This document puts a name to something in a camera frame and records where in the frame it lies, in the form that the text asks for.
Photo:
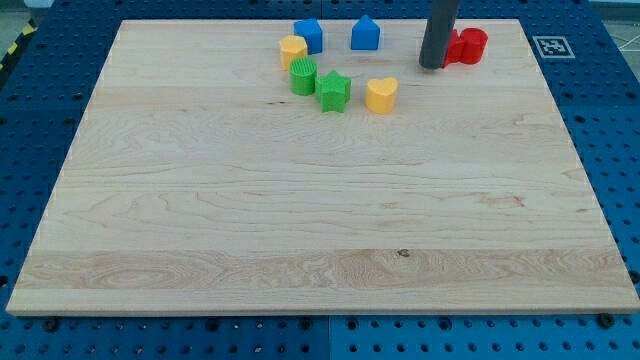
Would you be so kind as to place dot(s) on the yellow hexagon block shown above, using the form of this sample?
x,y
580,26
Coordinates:
x,y
292,47

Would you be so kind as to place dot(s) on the blue cube block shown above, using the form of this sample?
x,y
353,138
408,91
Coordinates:
x,y
312,32

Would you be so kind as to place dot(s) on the green star block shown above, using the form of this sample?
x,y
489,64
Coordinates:
x,y
333,91

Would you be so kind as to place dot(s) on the yellow heart block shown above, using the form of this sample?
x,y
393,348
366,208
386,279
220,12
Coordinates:
x,y
381,94

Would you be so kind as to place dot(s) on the wooden board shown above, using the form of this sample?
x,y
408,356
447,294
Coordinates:
x,y
198,184

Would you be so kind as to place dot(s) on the green cylinder block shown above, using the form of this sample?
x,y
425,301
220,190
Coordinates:
x,y
302,75

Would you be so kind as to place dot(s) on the blue pentagon block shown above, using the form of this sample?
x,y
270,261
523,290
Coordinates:
x,y
365,34

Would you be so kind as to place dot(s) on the red crescent block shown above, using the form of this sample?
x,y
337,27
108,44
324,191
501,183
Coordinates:
x,y
454,50

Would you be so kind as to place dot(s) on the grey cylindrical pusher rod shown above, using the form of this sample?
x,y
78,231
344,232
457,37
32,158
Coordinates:
x,y
437,33

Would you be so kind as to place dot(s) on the red cylinder block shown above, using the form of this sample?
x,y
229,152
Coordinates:
x,y
474,43

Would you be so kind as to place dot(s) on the white fiducial marker tag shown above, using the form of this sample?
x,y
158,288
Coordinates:
x,y
553,47

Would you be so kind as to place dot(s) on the black bolt front left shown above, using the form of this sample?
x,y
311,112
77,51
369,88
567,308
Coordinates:
x,y
51,324

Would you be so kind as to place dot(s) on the black bolt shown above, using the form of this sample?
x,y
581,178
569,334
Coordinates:
x,y
605,320
51,324

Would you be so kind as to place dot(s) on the black bolt front right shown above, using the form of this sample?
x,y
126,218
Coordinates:
x,y
605,320

